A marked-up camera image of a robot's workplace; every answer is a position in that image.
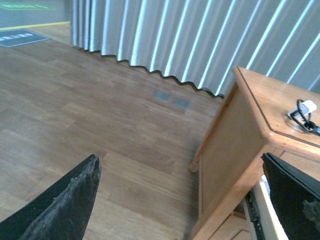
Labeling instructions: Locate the dark floor sign sticker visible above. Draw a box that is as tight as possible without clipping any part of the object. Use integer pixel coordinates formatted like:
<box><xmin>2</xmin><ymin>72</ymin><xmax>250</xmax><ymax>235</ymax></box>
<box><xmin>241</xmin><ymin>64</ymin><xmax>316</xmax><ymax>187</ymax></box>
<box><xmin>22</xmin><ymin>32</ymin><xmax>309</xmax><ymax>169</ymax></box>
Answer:
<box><xmin>0</xmin><ymin>29</ymin><xmax>50</xmax><ymax>48</ymax></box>

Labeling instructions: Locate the wooden nightstand cabinet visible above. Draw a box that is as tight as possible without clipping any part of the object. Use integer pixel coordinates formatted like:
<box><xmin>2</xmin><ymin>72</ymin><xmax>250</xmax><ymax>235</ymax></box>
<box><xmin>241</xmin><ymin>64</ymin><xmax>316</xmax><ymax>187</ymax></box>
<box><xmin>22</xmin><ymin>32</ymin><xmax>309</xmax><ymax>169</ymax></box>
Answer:
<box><xmin>189</xmin><ymin>66</ymin><xmax>320</xmax><ymax>240</ymax></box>

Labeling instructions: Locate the white charger adapter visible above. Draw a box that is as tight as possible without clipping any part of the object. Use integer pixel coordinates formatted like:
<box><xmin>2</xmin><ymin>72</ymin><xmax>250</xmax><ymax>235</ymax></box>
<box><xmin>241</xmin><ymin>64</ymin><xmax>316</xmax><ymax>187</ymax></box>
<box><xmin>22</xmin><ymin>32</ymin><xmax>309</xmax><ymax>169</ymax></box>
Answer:
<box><xmin>287</xmin><ymin>99</ymin><xmax>317</xmax><ymax>120</ymax></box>

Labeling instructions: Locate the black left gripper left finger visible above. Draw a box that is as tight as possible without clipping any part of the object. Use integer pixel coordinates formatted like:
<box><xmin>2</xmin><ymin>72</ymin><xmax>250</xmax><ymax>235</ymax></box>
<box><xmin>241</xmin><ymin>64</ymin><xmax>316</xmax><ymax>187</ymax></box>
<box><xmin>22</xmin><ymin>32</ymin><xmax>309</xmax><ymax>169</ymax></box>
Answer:
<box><xmin>0</xmin><ymin>154</ymin><xmax>102</xmax><ymax>240</ymax></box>

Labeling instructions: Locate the grey pleated curtain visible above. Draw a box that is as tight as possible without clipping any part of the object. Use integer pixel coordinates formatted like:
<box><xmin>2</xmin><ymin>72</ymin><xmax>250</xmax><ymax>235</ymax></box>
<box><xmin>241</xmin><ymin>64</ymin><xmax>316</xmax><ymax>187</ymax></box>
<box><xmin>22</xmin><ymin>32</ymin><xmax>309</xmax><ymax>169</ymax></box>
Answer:
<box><xmin>71</xmin><ymin>0</ymin><xmax>320</xmax><ymax>96</ymax></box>

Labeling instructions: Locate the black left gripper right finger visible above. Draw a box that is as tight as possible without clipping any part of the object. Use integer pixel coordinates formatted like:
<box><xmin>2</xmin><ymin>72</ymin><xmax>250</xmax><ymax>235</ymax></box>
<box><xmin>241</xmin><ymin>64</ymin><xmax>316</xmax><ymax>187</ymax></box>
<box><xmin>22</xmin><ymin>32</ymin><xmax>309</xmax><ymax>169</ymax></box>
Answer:
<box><xmin>261</xmin><ymin>152</ymin><xmax>320</xmax><ymax>240</ymax></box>

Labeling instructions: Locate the metal floor outlet cover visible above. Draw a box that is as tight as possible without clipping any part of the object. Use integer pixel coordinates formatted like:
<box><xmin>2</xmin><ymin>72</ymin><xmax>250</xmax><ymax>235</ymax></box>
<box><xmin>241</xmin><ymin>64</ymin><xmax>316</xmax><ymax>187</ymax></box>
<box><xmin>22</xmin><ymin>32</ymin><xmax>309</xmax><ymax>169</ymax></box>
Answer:
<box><xmin>153</xmin><ymin>90</ymin><xmax>171</xmax><ymax>102</ymax></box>
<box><xmin>173</xmin><ymin>98</ymin><xmax>190</xmax><ymax>110</ymax></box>

